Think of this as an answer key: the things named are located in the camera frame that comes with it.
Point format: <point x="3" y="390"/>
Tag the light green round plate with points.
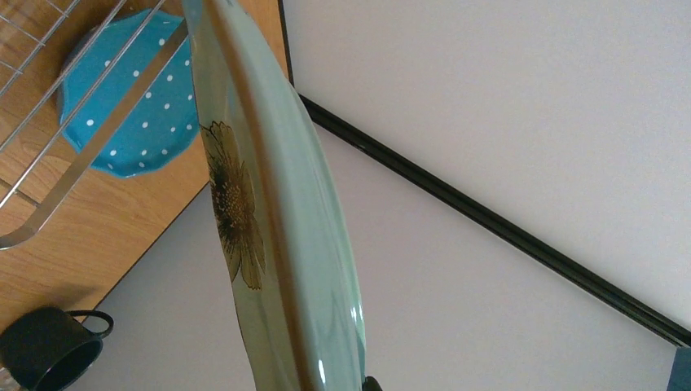
<point x="279" y="219"/>

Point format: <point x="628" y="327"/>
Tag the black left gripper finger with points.
<point x="371" y="384"/>

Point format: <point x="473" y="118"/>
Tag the black frame post right rear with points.
<point x="520" y="239"/>

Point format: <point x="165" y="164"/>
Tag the dark green cup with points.
<point x="49" y="348"/>

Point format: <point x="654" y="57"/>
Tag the blue polka dot plate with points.
<point x="164" y="122"/>

